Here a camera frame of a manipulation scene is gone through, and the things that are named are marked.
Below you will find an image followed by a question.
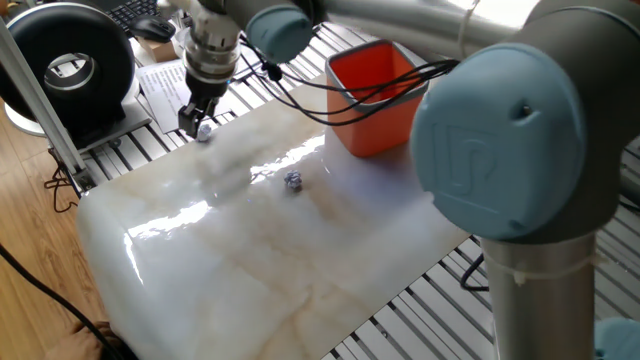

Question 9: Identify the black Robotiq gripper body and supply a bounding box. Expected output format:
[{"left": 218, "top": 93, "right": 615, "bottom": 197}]
[{"left": 185, "top": 74, "right": 232, "bottom": 107}]

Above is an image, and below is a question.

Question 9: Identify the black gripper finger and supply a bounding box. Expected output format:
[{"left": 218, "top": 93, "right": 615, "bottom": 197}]
[
  {"left": 178, "top": 101, "right": 204, "bottom": 139},
  {"left": 201, "top": 99, "right": 220, "bottom": 127}
]

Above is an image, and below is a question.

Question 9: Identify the orange trash can grey rim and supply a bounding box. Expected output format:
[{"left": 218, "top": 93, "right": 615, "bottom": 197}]
[{"left": 324, "top": 39, "right": 430, "bottom": 159}]

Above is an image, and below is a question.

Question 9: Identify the single printed paper sheet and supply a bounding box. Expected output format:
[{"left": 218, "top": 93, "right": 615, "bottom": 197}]
[{"left": 135, "top": 58, "right": 232, "bottom": 134}]

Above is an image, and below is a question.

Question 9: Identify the tiny cardboard box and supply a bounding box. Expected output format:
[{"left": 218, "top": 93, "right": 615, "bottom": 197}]
[{"left": 135, "top": 35, "right": 180, "bottom": 64}]

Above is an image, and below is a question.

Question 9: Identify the black computer mouse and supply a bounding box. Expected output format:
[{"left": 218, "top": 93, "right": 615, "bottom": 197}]
[{"left": 128, "top": 14, "right": 177, "bottom": 44}]

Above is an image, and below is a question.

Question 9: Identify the tiny crumpled paper ball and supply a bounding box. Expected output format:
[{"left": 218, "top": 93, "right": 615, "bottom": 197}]
[{"left": 283, "top": 168, "right": 304, "bottom": 191}]

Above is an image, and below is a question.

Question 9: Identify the black keyboard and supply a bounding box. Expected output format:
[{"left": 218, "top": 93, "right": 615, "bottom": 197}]
[{"left": 92, "top": 0, "right": 164, "bottom": 32}]

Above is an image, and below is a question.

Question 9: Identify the black gripper cable bundle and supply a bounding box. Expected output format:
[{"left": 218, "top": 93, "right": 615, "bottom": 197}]
[{"left": 238, "top": 32, "right": 461, "bottom": 127}]

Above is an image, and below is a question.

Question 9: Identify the thin tangled wire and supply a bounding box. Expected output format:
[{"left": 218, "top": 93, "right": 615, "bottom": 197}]
[{"left": 43, "top": 149, "right": 81, "bottom": 214}]

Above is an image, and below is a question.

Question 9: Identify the aluminium frame post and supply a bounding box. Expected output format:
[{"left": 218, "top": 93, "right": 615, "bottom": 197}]
[{"left": 0, "top": 17, "right": 97, "bottom": 194}]

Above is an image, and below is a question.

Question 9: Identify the black ring fan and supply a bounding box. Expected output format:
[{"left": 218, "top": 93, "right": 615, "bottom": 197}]
[{"left": 0, "top": 2, "right": 152, "bottom": 151}]

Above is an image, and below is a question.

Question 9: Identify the thick black floor cable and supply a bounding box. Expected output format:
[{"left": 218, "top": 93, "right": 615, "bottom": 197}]
[{"left": 0, "top": 243, "right": 126, "bottom": 360}]

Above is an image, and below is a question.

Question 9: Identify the black cable with metal plug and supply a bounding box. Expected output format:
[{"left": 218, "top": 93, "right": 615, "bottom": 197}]
[{"left": 459, "top": 252, "right": 491, "bottom": 292}]

